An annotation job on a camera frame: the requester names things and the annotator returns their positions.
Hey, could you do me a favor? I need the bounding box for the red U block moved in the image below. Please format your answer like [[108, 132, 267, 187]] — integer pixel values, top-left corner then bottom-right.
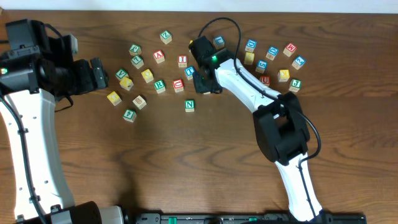
[[172, 79, 184, 93]]

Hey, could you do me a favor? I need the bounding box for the green N block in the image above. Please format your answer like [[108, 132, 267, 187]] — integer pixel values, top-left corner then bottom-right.
[[185, 100, 195, 112]]

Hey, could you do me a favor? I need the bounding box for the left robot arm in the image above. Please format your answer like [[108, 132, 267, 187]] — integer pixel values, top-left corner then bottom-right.
[[1, 19, 124, 223]]

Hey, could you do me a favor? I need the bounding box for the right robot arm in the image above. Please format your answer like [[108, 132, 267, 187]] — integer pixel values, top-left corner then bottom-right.
[[188, 36, 322, 222]]

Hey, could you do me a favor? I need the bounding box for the blue T block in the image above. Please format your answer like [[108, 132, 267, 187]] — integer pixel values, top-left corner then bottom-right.
[[184, 66, 195, 80]]

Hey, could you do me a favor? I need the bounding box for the red I block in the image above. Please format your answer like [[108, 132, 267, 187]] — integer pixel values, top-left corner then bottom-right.
[[178, 55, 188, 68]]

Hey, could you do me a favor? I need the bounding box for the green V block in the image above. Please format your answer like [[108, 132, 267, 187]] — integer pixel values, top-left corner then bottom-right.
[[115, 68, 129, 81]]

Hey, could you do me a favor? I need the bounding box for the yellow block lower left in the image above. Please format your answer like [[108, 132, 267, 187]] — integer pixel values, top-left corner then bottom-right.
[[107, 91, 122, 106]]

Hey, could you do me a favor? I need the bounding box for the yellow block beside V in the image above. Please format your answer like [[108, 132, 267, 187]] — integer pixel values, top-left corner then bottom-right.
[[119, 77, 134, 91]]

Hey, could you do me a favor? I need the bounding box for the blue L block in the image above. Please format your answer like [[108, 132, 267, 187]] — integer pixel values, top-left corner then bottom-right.
[[213, 36, 225, 50]]

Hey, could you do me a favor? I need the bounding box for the green R block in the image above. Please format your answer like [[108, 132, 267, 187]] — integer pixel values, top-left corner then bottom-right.
[[154, 80, 166, 94]]

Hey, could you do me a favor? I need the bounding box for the yellow S block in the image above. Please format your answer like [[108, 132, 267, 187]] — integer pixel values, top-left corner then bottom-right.
[[244, 52, 255, 65]]

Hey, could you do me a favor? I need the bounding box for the red A block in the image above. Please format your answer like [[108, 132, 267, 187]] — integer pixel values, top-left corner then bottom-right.
[[153, 50, 165, 63]]

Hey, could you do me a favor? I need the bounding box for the green 4 block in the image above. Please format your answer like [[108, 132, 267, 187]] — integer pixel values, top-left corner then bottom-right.
[[123, 109, 137, 123]]

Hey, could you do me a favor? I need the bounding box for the plain wooden picture block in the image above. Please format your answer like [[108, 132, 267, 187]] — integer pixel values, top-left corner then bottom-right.
[[132, 95, 147, 110]]

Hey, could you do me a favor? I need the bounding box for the yellow block middle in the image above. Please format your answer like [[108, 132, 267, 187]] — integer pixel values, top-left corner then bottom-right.
[[141, 68, 154, 83]]

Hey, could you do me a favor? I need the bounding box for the blue 5 block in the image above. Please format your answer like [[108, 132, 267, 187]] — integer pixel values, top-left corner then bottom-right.
[[255, 60, 268, 73]]

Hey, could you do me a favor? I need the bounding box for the blue D block left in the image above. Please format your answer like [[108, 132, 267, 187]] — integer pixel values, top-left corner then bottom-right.
[[245, 39, 257, 53]]

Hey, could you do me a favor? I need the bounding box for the blue d block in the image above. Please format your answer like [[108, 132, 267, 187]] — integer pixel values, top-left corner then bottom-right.
[[266, 46, 279, 60], [245, 39, 257, 53]]

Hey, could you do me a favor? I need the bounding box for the green Z block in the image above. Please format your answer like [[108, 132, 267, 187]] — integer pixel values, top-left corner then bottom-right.
[[160, 30, 172, 44]]

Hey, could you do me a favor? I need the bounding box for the red U block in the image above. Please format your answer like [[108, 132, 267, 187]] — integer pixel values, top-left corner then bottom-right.
[[259, 76, 271, 86]]

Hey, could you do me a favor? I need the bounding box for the blue D block right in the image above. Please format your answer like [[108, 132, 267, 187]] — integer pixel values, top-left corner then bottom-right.
[[266, 46, 279, 60]]

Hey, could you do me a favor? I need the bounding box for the yellow K block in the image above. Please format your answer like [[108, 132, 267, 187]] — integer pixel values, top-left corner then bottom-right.
[[277, 69, 290, 82]]

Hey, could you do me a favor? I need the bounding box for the green J block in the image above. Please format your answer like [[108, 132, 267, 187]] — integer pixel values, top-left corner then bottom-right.
[[289, 78, 302, 93]]

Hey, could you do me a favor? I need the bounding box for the red M block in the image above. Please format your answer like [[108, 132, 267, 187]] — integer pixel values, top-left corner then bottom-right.
[[283, 43, 297, 57]]

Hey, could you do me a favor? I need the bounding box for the blue 2 block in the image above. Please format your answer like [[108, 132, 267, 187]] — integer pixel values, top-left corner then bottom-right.
[[292, 56, 306, 70]]

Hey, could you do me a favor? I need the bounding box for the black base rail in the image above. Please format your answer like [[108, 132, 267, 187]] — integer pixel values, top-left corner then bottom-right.
[[135, 213, 367, 224]]

